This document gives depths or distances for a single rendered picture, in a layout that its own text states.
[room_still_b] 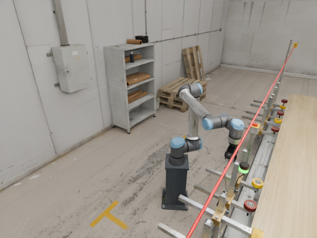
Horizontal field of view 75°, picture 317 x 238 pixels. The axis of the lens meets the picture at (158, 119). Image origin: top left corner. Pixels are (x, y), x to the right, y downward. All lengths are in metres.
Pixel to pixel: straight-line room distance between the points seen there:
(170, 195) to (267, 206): 1.19
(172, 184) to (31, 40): 2.43
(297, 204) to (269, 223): 0.29
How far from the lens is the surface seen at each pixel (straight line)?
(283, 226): 1.62
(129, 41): 4.04
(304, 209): 1.78
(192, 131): 2.18
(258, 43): 9.03
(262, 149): 2.77
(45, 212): 2.95
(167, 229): 1.34
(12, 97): 3.11
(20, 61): 3.09
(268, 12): 8.95
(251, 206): 1.63
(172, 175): 2.34
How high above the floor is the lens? 2.06
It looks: 27 degrees down
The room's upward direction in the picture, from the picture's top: straight up
